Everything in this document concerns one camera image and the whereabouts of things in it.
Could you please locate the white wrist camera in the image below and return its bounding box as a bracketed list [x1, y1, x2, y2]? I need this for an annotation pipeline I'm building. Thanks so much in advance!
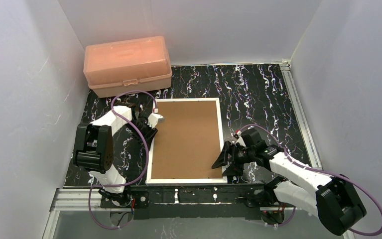
[147, 108, 165, 128]
[233, 130, 246, 147]

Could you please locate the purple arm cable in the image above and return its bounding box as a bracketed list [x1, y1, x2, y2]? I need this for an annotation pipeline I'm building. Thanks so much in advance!
[238, 123, 382, 237]
[88, 91, 159, 231]

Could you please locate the brown backing board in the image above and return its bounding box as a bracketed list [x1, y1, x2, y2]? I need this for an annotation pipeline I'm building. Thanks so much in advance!
[151, 100, 224, 180]

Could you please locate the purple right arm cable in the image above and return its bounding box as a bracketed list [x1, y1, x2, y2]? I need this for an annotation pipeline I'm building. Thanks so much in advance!
[238, 123, 382, 237]

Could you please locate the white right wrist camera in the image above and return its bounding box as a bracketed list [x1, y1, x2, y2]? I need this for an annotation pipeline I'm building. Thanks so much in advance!
[233, 130, 246, 147]

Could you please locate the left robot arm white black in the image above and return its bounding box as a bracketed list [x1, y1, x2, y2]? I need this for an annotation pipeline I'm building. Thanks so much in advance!
[72, 104, 164, 194]

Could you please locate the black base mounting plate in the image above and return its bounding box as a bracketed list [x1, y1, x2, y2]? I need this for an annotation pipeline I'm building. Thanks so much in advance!
[99, 184, 292, 224]

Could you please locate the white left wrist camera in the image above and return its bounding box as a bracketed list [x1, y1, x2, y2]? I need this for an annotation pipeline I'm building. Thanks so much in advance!
[147, 108, 165, 128]

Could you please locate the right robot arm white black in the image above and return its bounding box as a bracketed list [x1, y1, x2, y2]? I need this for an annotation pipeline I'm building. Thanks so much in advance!
[212, 128, 367, 236]

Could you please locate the pink plastic storage box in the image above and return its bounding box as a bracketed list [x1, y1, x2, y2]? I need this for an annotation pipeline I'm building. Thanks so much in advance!
[83, 36, 172, 98]

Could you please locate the white picture frame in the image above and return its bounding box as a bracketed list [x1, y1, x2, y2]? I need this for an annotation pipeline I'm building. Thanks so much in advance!
[145, 97, 228, 185]

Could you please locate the aluminium front rail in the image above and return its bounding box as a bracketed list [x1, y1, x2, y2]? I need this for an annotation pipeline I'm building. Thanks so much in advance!
[42, 187, 357, 239]

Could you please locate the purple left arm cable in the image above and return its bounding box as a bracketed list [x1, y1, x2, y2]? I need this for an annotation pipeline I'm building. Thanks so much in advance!
[88, 91, 159, 231]

